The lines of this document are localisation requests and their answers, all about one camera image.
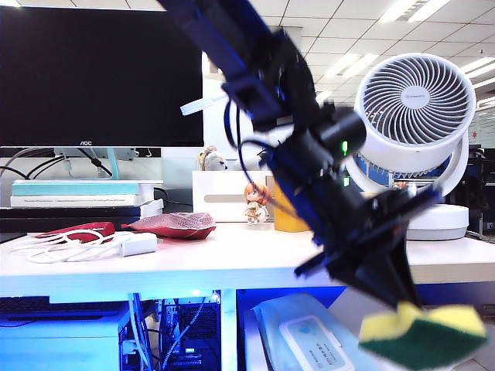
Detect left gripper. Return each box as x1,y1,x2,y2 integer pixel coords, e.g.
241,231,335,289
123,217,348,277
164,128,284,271
294,182,444,311

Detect yellow green cleaning sponge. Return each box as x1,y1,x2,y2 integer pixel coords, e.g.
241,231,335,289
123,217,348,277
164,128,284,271
358,301,490,369

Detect white desk drawer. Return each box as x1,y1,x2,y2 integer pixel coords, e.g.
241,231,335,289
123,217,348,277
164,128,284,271
241,308,495,371

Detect white paper sheet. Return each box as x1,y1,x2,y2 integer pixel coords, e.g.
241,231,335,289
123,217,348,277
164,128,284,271
327,286,495,371

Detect yellow tea tin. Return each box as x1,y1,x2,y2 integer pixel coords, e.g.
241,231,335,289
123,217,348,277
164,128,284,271
273,184,311,233

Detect light blue wet wipes pack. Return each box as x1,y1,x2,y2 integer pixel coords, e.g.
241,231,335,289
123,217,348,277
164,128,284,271
251,292,378,371

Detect orange-haired anime figurine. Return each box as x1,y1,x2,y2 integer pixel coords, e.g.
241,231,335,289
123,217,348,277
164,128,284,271
242,181,275,225

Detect grey round plush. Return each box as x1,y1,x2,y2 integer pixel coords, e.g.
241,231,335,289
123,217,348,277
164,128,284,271
227,154,265,172

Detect white round desk fan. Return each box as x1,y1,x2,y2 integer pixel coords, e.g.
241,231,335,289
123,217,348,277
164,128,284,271
343,53,477,242

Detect white tissue box organizer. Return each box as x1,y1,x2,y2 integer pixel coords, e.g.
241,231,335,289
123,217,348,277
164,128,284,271
192,170,278,223

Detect black computer tower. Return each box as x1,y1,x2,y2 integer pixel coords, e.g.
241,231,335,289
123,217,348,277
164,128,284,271
154,296,222,371

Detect beige plush toy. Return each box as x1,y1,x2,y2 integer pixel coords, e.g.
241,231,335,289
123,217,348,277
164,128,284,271
198,145,230,172

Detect red patterned pouch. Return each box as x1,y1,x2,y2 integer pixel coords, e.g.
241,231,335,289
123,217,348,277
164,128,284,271
121,211,217,240

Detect white partition panel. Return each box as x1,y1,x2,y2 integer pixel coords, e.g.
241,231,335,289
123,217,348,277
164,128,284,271
201,75,279,173

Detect small white box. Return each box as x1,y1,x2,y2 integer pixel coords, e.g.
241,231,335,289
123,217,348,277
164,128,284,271
139,199,165,217

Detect white power adapter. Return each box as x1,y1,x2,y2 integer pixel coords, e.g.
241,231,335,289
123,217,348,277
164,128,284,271
119,231,159,257

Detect white flexible desk lamp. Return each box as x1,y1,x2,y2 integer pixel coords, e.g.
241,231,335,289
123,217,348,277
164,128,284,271
180,95,229,117

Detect teal monitor stand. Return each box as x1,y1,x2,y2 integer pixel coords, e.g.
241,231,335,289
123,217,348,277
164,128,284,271
54,147,141,182

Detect red flat case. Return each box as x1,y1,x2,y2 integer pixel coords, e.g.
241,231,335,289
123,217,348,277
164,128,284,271
33,221,116,244

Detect white book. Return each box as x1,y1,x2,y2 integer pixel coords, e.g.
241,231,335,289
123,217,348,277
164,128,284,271
10,195,141,208

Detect teal book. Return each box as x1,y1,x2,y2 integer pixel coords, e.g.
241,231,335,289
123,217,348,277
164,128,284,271
11,182,141,196

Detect black flat box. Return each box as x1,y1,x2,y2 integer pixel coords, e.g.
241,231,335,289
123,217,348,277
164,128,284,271
0,206,142,234

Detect white low cabinet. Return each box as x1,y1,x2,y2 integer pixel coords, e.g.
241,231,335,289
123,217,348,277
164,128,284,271
0,308,133,371

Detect black AOC computer monitor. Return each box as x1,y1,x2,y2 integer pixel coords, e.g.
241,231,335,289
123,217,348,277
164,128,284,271
0,6,205,148

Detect black under-desk tray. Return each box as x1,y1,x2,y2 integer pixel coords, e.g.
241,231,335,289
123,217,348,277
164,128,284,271
0,295,52,314

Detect pale hanging cable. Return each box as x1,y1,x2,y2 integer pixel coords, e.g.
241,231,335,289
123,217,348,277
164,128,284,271
128,292,155,371

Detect black monitor cable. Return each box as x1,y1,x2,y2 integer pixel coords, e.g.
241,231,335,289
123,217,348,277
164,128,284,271
76,147,116,179

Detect white charging cable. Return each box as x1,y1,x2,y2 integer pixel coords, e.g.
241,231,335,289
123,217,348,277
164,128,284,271
13,230,132,265

